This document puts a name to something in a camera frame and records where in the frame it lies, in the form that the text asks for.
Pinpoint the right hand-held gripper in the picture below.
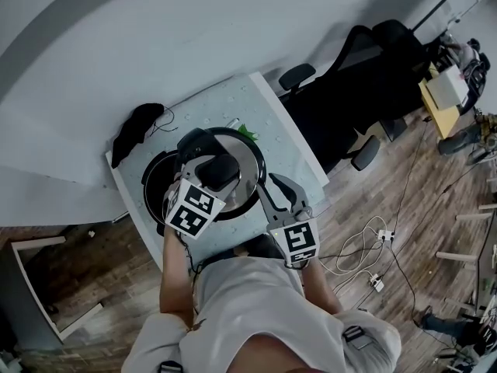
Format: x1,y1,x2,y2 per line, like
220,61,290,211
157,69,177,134
254,172,321,270

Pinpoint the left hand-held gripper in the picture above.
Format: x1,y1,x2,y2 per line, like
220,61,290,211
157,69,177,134
162,156,245,242

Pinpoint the pressure cooker lid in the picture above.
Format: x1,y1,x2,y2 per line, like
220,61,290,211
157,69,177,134
174,126,269,223

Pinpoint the black pressure cooker pot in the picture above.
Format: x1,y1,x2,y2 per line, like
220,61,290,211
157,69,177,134
141,149,187,236

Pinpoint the person's left forearm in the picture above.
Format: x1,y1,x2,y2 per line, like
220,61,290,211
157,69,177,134
159,223,195,328

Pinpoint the person's right forearm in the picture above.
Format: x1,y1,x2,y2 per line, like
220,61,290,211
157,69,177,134
302,260,342,314

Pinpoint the person's dark trouser leg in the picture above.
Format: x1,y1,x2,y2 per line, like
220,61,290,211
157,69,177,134
232,233,284,260

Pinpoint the green artificial leaf sprig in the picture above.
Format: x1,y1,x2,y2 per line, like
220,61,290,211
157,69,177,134
237,124,260,141

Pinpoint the black cloth pouch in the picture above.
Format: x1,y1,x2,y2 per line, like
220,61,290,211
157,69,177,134
111,102,178,169

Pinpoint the person's white shirt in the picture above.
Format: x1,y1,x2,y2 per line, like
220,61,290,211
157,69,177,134
122,254,403,373

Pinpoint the white square table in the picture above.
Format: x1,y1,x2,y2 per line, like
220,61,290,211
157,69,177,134
104,71,331,274

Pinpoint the black office chair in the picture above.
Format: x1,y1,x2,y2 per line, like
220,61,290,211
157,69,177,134
277,19,432,174

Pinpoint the white-legged table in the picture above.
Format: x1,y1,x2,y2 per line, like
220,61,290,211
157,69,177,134
434,204,497,318

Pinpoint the yellow wooden desk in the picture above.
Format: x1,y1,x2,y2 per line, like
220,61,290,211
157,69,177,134
418,62,473,140

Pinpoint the white box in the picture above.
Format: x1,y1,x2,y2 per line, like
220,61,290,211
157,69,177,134
425,64,470,110

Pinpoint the small black mesh chair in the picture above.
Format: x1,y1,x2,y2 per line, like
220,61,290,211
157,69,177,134
442,33,492,116

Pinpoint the white coiled cable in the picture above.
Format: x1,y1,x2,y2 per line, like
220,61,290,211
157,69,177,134
321,215,389,298

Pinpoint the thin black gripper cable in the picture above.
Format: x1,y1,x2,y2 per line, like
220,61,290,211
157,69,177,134
176,229,205,277

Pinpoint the long black floor cable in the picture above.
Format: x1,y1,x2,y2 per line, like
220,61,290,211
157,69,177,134
359,117,486,328

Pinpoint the dark cabinet with white frame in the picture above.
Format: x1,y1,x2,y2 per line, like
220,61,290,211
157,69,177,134
0,235,105,351

